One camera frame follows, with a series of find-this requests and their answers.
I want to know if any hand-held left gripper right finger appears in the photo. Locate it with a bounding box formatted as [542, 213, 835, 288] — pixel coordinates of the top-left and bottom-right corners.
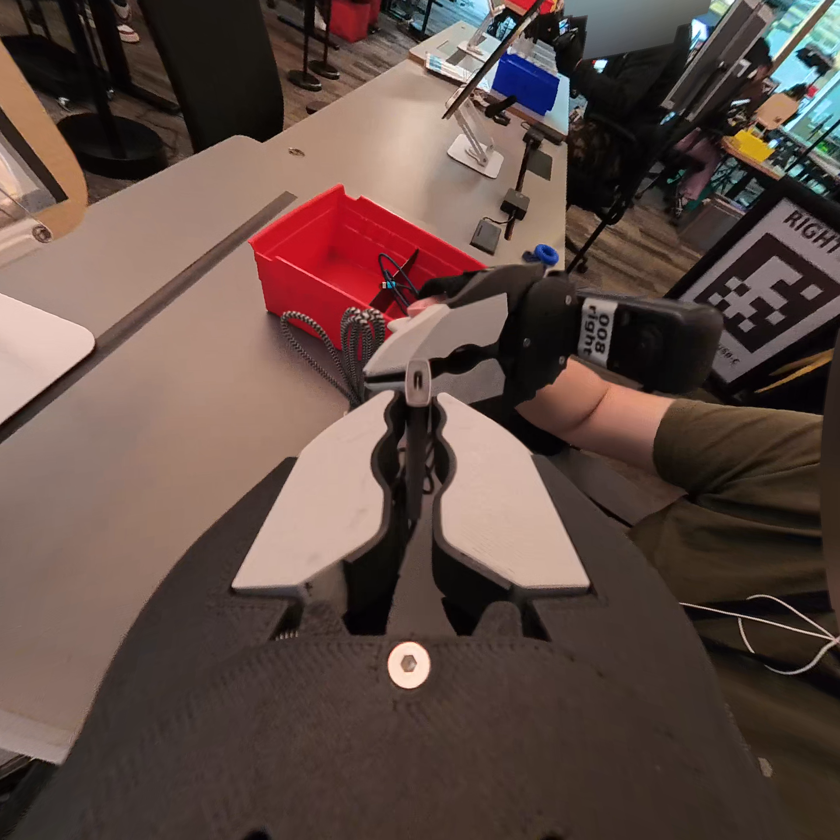
[431, 394, 590, 631]

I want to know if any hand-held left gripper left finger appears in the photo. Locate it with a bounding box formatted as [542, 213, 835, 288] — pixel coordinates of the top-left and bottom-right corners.
[231, 392, 403, 632]

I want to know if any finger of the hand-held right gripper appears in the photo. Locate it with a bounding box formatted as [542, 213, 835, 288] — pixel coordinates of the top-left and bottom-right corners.
[387, 293, 511, 336]
[362, 315, 508, 385]

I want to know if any grey usb hub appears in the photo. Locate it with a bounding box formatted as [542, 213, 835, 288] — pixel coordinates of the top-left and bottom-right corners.
[403, 357, 437, 526]

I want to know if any black white braided cable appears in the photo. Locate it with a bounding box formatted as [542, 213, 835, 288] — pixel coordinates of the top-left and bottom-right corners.
[281, 307, 389, 408]

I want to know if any red plastic bin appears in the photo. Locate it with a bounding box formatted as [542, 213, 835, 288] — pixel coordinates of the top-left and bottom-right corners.
[249, 184, 490, 336]

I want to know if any person's right forearm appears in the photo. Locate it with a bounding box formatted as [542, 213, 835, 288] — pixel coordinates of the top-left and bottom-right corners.
[515, 357, 677, 475]

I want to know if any dark bin divider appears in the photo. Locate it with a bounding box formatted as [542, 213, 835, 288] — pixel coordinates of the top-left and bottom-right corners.
[369, 248, 421, 317]

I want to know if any small black stand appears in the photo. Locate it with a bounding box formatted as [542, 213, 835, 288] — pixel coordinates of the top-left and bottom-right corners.
[500, 128, 547, 240]

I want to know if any tablet on folding stand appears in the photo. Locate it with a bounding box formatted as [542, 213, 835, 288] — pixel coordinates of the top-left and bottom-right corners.
[441, 0, 549, 179]

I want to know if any black swivel chair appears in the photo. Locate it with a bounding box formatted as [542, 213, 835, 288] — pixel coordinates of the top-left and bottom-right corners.
[566, 118, 643, 221]

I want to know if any framed marker sign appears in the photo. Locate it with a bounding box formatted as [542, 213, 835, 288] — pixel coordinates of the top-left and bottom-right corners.
[666, 177, 840, 389]

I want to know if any blue plastic bin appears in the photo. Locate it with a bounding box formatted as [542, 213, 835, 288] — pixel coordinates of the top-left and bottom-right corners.
[491, 52, 560, 118]

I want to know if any yellow plastic bin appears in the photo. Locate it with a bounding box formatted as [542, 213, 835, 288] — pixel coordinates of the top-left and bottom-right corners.
[731, 128, 777, 163]

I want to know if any black pole stand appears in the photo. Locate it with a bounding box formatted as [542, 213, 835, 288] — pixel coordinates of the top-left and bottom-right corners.
[287, 0, 342, 93]

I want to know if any red storage bin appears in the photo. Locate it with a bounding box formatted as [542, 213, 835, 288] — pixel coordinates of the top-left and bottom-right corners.
[328, 0, 383, 44]

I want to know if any grey monitor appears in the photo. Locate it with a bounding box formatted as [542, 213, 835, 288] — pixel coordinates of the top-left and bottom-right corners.
[663, 0, 775, 120]

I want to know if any white monitor stand base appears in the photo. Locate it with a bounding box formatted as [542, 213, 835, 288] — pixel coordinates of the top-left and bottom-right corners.
[0, 292, 97, 425]

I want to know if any black office chair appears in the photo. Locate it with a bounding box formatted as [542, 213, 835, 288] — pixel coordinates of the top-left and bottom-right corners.
[141, 0, 284, 155]

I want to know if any round black stand base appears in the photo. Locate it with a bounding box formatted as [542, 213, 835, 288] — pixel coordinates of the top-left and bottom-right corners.
[58, 112, 166, 179]

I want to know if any thin white cable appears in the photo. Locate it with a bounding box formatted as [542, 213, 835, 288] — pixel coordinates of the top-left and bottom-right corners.
[679, 594, 840, 677]

